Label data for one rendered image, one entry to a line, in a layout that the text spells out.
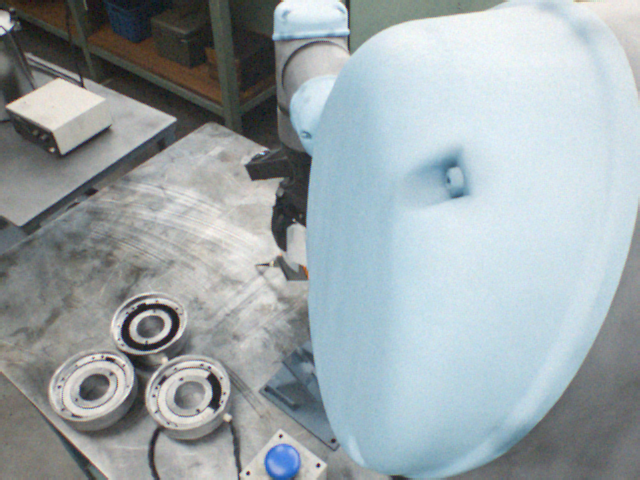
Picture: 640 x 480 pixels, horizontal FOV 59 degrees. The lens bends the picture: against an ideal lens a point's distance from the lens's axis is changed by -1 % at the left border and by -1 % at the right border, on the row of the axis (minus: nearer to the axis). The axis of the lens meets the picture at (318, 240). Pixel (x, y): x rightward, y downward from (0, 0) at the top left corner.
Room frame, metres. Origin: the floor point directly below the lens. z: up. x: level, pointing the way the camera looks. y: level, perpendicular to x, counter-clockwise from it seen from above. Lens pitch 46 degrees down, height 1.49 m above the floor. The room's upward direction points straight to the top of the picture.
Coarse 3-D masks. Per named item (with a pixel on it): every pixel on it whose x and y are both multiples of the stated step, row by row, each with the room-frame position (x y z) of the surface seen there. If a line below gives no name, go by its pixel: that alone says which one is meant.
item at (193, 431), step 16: (160, 368) 0.39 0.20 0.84; (176, 368) 0.40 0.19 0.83; (208, 368) 0.40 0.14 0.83; (224, 368) 0.39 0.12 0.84; (160, 384) 0.38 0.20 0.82; (176, 384) 0.38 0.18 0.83; (192, 384) 0.38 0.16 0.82; (208, 384) 0.38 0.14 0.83; (224, 384) 0.38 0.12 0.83; (176, 400) 0.36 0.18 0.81; (208, 400) 0.36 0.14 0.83; (224, 400) 0.35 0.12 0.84; (160, 416) 0.33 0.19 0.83; (192, 416) 0.34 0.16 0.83; (176, 432) 0.31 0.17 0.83; (192, 432) 0.31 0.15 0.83; (208, 432) 0.32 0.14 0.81
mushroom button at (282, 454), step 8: (272, 448) 0.27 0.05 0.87; (280, 448) 0.27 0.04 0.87; (288, 448) 0.27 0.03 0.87; (272, 456) 0.26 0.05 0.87; (280, 456) 0.26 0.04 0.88; (288, 456) 0.26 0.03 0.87; (296, 456) 0.26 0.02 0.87; (264, 464) 0.26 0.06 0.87; (272, 464) 0.26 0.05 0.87; (280, 464) 0.25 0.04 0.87; (288, 464) 0.26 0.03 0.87; (296, 464) 0.26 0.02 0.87; (272, 472) 0.25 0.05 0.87; (280, 472) 0.25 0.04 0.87; (288, 472) 0.25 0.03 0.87; (296, 472) 0.25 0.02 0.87
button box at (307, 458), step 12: (276, 444) 0.29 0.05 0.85; (300, 444) 0.29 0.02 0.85; (264, 456) 0.28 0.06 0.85; (300, 456) 0.28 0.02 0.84; (312, 456) 0.28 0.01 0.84; (252, 468) 0.26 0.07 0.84; (264, 468) 0.26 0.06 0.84; (300, 468) 0.26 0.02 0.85; (312, 468) 0.26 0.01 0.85; (324, 468) 0.26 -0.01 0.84
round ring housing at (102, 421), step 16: (80, 352) 0.42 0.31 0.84; (96, 352) 0.42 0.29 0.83; (112, 352) 0.42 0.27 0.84; (64, 368) 0.40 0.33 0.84; (96, 368) 0.40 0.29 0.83; (128, 368) 0.40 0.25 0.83; (64, 384) 0.38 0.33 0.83; (80, 384) 0.38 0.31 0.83; (96, 384) 0.39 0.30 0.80; (112, 384) 0.38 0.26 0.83; (128, 384) 0.38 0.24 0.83; (80, 400) 0.35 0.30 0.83; (96, 400) 0.35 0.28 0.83; (128, 400) 0.35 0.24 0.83; (64, 416) 0.33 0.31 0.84; (96, 416) 0.33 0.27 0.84; (112, 416) 0.33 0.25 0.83
